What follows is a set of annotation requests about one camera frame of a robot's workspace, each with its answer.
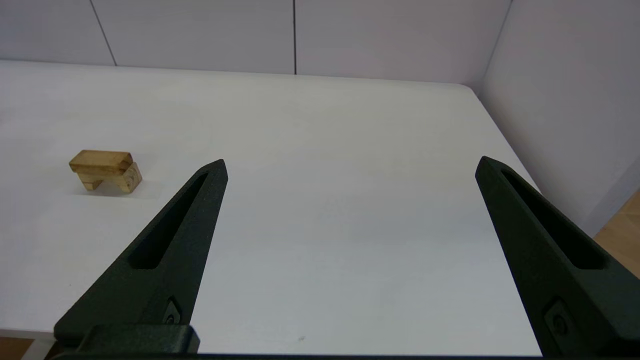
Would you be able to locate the rectangular wooden building block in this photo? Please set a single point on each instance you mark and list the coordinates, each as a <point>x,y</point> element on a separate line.
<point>100,160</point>

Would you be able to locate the arched wooden building block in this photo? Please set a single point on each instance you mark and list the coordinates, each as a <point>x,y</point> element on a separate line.
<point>127,181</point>

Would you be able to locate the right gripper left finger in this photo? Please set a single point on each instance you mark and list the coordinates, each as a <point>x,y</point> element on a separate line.
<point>165,270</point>

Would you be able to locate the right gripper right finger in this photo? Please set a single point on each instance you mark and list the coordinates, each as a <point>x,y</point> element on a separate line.
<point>560,270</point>

